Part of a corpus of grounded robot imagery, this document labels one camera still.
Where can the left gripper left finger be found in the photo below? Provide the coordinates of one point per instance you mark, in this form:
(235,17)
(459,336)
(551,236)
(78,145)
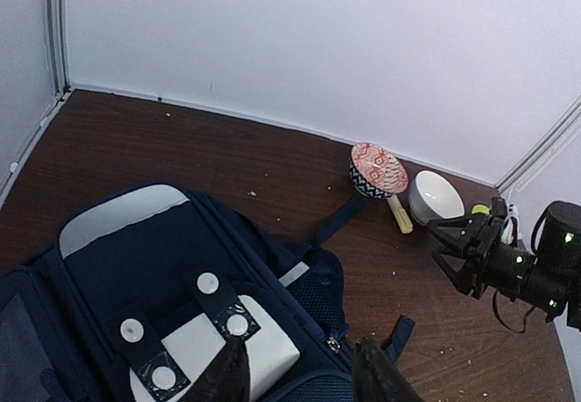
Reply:
(227,378)

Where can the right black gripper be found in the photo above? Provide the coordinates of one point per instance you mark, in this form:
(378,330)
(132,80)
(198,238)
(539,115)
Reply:
(546,276)

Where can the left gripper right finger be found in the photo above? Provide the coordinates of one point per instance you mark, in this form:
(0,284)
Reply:
(375,378)

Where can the yellow highlighter marker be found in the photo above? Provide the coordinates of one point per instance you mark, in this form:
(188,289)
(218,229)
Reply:
(400,215)

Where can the navy blue student backpack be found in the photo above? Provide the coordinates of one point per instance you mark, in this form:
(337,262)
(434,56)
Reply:
(137,295)

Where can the green plate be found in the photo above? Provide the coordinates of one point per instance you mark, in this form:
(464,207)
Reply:
(480,209)

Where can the white ceramic bowl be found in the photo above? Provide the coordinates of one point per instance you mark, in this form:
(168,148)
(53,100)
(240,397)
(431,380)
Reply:
(432,197)

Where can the red patterned small bowl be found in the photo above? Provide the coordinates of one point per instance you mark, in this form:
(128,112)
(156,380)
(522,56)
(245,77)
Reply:
(375,172)

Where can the right aluminium frame post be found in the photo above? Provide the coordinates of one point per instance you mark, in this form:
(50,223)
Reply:
(558,137)

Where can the aluminium frame post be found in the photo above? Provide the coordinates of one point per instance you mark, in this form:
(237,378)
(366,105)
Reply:
(558,137)
(55,45)

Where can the left aluminium frame post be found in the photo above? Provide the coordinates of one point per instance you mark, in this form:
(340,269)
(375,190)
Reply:
(55,45)

